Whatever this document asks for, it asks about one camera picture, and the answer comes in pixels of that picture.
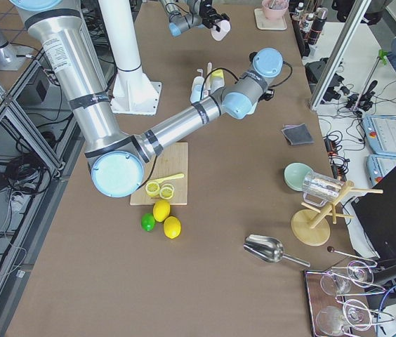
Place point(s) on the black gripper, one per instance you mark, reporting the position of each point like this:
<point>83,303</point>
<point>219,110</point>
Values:
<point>208,15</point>

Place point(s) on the pink cup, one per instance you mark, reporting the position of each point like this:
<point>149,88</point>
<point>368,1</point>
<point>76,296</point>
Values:
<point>220,30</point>

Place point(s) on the mint green cup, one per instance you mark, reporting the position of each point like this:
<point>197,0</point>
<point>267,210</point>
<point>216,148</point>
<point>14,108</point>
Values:
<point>252,110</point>

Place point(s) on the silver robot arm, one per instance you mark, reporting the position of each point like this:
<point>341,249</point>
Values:
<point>116,159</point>
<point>198,14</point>

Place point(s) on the white cup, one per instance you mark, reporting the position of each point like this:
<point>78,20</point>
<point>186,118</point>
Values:
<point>198,81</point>

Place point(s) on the grey cup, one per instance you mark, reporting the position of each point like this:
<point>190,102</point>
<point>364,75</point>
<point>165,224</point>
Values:
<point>216,83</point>

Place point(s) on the light blue cup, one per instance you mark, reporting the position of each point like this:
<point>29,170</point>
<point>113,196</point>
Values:
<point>195,95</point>

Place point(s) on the beige tray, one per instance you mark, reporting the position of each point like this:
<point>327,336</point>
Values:
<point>263,23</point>

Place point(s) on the pink bowl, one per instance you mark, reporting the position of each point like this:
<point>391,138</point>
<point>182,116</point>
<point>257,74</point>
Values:
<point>274,10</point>

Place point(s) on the grey folded cloth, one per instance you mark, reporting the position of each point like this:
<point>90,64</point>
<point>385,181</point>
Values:
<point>297,135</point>

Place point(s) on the wooden cutting board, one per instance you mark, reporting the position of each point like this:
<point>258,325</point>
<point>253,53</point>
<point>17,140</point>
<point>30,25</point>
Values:
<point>173,160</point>

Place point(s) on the yellow plastic knife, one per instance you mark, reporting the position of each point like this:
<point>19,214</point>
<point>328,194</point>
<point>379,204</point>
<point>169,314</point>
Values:
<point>168,178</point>

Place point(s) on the mint green bowl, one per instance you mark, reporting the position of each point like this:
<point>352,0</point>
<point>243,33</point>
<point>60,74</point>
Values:
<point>294,175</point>

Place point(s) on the lemon slice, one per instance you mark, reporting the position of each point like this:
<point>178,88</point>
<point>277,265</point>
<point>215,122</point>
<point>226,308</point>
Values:
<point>152,188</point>
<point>166,191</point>

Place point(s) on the yellow lemon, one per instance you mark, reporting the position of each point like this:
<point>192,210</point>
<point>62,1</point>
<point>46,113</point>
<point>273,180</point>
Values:
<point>161,210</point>
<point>172,227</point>

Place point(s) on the clear glass mug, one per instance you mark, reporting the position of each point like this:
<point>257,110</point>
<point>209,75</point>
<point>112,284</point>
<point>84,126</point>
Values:
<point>318,189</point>

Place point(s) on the blue teach pendant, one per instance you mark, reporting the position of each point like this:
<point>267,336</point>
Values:
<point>381,134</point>
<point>379,166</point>

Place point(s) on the green lime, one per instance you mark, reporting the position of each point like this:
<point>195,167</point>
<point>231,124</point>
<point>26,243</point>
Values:
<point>148,222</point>

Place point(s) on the wooden mug tree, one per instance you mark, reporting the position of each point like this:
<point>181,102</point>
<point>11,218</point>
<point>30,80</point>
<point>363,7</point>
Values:
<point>310,225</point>

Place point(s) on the metal scoop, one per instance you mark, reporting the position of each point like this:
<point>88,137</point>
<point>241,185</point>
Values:
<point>269,249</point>

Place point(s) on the black monitor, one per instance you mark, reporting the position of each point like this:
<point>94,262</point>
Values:
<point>377,215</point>

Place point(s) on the wine glass rack tray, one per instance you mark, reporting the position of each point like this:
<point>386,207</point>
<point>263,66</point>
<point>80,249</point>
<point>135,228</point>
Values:
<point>337,300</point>

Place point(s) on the white wire cup holder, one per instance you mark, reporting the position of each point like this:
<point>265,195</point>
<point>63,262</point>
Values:
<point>206,88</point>

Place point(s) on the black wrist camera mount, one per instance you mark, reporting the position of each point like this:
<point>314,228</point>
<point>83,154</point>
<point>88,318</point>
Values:
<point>268,95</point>

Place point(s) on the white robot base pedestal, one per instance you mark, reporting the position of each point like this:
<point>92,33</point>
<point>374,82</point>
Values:
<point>133,92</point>

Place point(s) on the aluminium frame post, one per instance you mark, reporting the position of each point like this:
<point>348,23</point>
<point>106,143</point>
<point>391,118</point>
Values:
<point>354,19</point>

